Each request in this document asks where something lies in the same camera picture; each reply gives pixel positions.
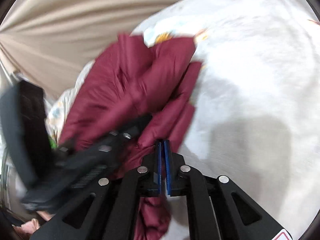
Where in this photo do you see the maroon puffer jacket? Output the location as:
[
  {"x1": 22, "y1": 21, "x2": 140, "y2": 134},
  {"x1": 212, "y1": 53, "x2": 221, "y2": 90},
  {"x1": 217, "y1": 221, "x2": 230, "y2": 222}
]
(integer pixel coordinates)
[{"x1": 57, "y1": 33, "x2": 203, "y2": 240}]

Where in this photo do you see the beige backdrop curtain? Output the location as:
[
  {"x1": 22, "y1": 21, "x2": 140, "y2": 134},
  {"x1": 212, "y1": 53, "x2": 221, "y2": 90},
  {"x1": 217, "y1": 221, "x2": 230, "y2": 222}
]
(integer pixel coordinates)
[{"x1": 0, "y1": 0, "x2": 238, "y2": 100}]

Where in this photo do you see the white fleece blanket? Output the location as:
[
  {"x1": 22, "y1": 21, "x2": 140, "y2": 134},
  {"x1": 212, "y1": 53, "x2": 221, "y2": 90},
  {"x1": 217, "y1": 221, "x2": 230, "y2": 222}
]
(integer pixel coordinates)
[{"x1": 62, "y1": 0, "x2": 319, "y2": 239}]

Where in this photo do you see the green cloth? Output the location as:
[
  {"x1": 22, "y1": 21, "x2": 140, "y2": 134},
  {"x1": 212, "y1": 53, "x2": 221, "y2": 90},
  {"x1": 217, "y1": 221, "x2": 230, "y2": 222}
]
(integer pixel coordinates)
[{"x1": 49, "y1": 137, "x2": 57, "y2": 149}]

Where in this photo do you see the person's left hand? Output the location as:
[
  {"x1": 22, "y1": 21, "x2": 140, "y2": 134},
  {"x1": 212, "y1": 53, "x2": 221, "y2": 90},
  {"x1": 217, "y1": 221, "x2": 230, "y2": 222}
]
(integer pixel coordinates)
[{"x1": 37, "y1": 211, "x2": 54, "y2": 221}]

